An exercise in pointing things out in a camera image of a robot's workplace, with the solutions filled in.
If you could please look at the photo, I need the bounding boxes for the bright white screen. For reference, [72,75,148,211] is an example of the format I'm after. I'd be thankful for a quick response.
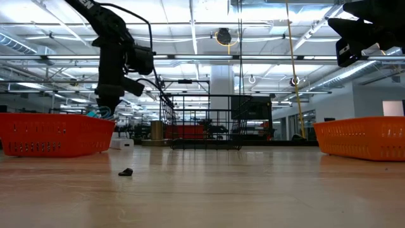
[382,100,405,117]

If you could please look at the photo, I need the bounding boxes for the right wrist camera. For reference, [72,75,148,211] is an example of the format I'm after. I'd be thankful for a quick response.
[334,37,362,68]

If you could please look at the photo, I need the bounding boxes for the blue cable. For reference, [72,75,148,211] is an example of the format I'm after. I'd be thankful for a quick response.
[87,106,113,121]

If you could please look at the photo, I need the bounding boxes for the red plastic basket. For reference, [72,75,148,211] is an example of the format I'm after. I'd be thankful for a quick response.
[0,112,116,158]

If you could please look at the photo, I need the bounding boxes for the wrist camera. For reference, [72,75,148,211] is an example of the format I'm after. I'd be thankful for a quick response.
[126,44,156,76]
[334,37,362,68]

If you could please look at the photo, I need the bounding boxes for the red cabinet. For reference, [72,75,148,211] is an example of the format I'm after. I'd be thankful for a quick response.
[164,124,206,140]

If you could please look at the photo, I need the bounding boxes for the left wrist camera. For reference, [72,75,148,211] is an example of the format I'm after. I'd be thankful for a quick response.
[126,44,156,76]

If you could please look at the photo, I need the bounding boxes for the black wire basket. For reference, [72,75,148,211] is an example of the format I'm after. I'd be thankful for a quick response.
[159,94,253,151]

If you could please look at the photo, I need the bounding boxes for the orange plastic basket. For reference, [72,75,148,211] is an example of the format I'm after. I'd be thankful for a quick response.
[313,115,405,163]

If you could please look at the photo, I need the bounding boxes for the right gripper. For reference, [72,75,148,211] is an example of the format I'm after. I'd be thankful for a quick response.
[327,0,405,53]

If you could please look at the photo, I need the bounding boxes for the black ceiling cord reel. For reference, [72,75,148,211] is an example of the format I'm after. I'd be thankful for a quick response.
[215,27,233,46]

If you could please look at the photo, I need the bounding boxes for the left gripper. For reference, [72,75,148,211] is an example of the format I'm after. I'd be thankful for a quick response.
[96,37,146,115]

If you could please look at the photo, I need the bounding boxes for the black metal cart frame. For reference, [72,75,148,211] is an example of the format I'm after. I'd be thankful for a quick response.
[160,79,211,96]

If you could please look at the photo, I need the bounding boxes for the silver ceiling duct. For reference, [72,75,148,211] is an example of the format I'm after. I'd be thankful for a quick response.
[0,33,37,55]
[308,60,405,92]

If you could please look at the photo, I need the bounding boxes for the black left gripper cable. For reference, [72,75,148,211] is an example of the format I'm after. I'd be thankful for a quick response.
[100,2,174,108]

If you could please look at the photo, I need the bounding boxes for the yellow extension cable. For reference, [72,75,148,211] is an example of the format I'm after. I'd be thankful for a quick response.
[284,0,306,139]

